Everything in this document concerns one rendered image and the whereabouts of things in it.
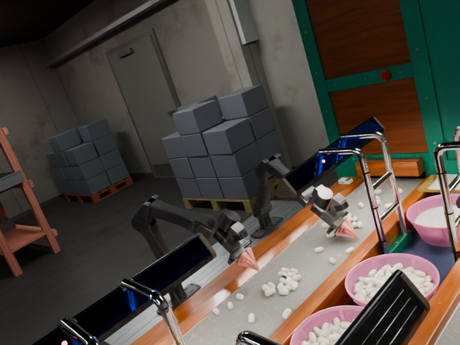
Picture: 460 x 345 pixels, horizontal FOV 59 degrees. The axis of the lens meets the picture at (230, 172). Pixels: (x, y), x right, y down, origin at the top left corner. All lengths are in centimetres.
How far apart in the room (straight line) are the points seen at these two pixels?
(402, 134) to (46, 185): 726
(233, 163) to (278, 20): 154
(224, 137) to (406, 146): 226
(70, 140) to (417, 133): 605
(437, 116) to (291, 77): 280
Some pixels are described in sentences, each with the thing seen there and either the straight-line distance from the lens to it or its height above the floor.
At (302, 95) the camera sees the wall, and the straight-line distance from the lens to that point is 447.
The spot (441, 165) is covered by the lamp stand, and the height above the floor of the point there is 106.
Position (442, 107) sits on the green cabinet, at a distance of 187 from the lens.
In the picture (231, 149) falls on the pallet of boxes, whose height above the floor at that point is 69.
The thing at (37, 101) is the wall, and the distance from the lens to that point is 853.
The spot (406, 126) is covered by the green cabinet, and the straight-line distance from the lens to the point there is 195.
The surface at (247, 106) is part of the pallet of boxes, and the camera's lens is 415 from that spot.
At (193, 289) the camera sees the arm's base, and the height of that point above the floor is 68.
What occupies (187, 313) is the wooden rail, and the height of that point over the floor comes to 77.
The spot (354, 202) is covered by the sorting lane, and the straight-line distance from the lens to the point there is 193.
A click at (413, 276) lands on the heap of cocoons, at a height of 74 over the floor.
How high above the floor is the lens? 153
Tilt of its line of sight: 15 degrees down
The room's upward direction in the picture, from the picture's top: 19 degrees counter-clockwise
